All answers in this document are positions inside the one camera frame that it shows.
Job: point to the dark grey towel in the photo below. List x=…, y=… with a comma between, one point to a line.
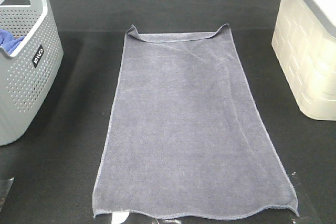
x=185, y=137

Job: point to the blue towel in basket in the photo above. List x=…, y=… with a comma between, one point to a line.
x=8, y=42

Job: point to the centre clear tape strip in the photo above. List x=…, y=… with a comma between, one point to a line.
x=119, y=217

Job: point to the clear tape strip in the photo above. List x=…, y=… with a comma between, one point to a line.
x=119, y=217
x=5, y=186

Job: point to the black felt table mat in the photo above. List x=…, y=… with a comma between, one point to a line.
x=55, y=163

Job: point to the grey perforated laundry basket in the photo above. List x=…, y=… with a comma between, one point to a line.
x=28, y=73

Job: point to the white plastic storage bin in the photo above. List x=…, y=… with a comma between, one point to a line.
x=304, y=43

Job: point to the left clear tape strip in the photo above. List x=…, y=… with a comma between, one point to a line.
x=5, y=186

